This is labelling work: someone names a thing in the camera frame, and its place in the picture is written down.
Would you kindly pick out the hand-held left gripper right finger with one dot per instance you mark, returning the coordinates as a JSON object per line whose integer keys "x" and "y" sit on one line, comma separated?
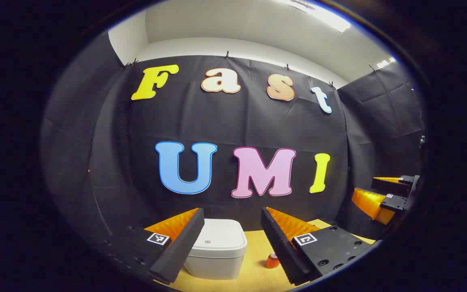
{"x": 278, "y": 239}

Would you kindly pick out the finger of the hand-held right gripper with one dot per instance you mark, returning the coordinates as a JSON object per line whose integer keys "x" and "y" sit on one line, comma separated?
{"x": 373, "y": 202}
{"x": 391, "y": 186}

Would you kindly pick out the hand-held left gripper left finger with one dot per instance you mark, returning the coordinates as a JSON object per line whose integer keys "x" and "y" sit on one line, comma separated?
{"x": 185, "y": 239}

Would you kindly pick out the orange pop can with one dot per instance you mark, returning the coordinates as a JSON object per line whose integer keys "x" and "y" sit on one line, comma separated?
{"x": 272, "y": 261}

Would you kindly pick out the white desktop garbage bin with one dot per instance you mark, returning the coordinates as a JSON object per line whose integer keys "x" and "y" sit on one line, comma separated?
{"x": 221, "y": 243}

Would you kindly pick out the wooden desktop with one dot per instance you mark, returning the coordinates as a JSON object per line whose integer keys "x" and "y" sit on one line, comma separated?
{"x": 253, "y": 278}

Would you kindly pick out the small ceiling light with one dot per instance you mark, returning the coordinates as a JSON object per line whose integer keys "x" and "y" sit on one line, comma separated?
{"x": 385, "y": 63}

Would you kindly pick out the black backdrop cloth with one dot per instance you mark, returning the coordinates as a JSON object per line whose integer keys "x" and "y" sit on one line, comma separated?
{"x": 237, "y": 121}

